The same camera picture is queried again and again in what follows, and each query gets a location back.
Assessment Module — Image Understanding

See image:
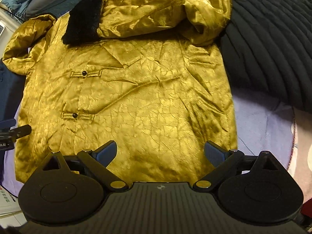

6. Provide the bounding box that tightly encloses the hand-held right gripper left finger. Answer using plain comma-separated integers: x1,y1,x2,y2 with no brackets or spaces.
42,140,131,192

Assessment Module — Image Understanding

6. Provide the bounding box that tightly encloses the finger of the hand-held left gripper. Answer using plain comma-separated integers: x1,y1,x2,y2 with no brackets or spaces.
7,124,33,142

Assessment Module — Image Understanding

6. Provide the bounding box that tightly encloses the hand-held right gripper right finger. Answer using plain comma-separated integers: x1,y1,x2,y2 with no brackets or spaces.
192,140,281,192

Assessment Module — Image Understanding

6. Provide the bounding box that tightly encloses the golden satin jacket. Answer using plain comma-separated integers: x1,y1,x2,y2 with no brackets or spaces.
2,0,238,183

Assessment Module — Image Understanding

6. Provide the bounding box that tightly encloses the dark navy garment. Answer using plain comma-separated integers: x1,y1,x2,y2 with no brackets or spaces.
0,58,27,129

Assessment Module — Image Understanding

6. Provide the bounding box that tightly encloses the purple floral bedsheet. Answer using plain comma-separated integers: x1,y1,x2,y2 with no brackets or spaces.
0,0,312,193

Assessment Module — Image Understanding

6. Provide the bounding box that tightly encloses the printed paper sheet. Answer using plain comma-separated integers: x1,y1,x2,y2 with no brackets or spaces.
0,185,23,219

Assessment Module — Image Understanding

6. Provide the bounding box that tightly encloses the black quilted coat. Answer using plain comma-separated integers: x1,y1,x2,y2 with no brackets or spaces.
218,0,312,114

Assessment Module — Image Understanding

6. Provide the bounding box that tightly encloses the grey cloth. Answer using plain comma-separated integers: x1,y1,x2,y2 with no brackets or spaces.
24,0,104,21

